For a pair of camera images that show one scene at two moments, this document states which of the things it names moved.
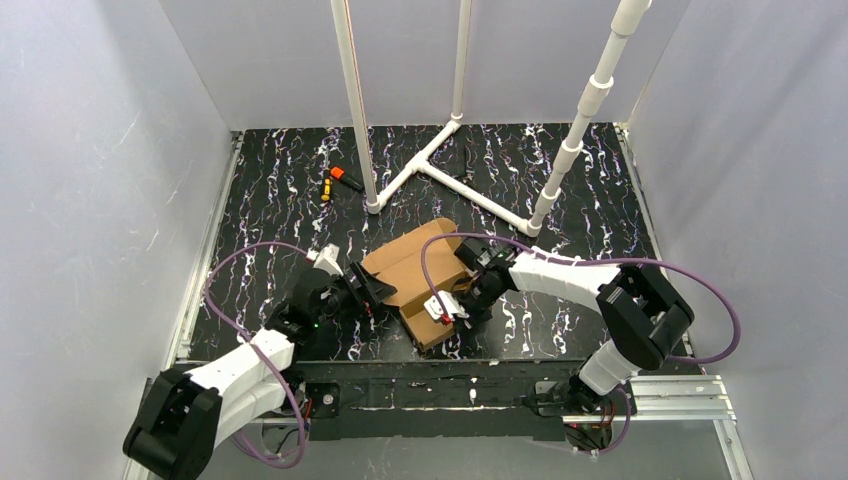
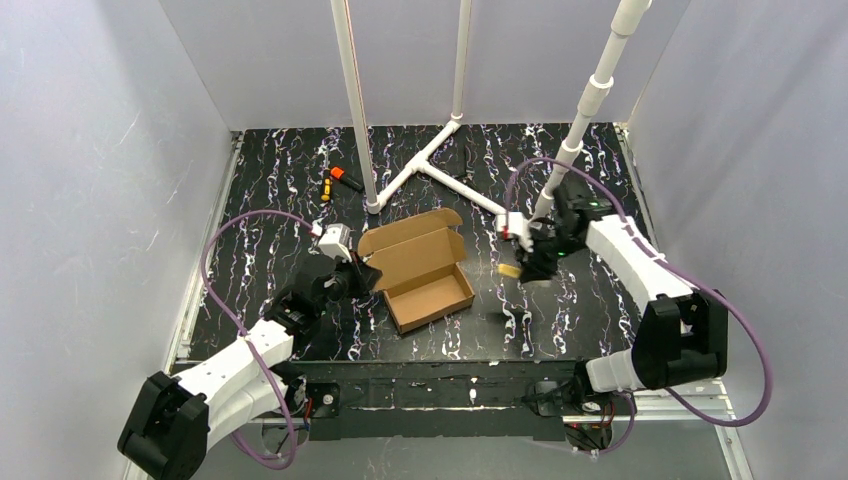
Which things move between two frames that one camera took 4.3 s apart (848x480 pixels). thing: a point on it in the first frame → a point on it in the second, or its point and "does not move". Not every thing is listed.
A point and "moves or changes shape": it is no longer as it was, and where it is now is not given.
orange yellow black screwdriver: (327, 190) does not move
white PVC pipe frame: (560, 158) does not move
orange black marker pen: (338, 173) does not move
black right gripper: (472, 307) → (534, 254)
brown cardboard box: (417, 265) moves or changes shape
